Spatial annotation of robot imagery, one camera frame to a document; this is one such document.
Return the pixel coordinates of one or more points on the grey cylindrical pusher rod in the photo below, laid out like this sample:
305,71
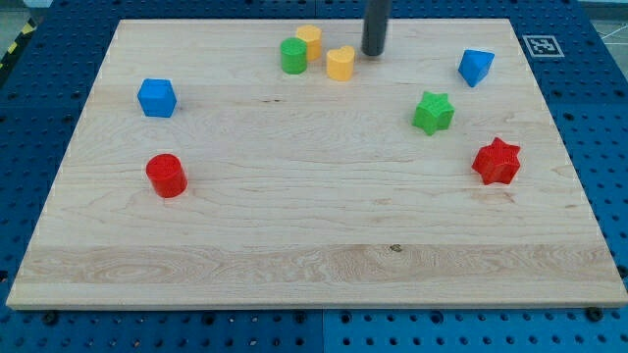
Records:
375,25

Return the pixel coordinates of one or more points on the green star block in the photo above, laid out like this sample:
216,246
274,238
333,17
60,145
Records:
434,112

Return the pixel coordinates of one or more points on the red star block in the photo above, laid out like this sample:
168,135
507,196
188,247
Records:
497,162

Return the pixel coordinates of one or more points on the yellow hexagon block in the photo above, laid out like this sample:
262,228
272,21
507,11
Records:
312,36

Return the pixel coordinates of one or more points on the green cylinder block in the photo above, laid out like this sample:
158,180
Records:
293,56

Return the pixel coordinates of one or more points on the white fiducial marker tag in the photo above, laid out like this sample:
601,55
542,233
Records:
542,46

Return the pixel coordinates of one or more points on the yellow heart block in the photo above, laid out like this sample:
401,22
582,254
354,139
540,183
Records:
340,63

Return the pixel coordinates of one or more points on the blue cube block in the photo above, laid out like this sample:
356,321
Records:
157,98

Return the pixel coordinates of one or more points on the red cylinder block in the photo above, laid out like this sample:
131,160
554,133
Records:
166,175

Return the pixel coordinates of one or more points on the light wooden board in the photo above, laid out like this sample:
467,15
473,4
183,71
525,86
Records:
307,192

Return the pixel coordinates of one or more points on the blue triangle block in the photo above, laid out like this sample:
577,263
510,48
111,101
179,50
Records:
475,65

